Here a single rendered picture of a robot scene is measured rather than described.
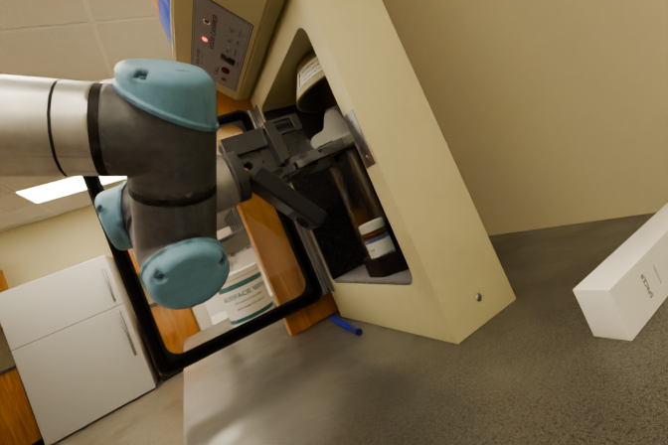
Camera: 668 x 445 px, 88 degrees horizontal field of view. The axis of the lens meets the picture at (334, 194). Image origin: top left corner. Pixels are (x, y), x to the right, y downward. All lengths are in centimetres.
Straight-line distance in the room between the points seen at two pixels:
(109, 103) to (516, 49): 67
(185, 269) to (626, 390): 35
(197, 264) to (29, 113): 16
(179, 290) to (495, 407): 28
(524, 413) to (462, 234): 20
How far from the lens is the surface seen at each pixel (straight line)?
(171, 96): 29
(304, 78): 55
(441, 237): 43
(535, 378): 36
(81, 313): 534
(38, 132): 31
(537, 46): 76
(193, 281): 35
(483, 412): 34
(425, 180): 44
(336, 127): 50
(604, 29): 72
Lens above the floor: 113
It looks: 3 degrees up
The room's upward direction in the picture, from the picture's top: 23 degrees counter-clockwise
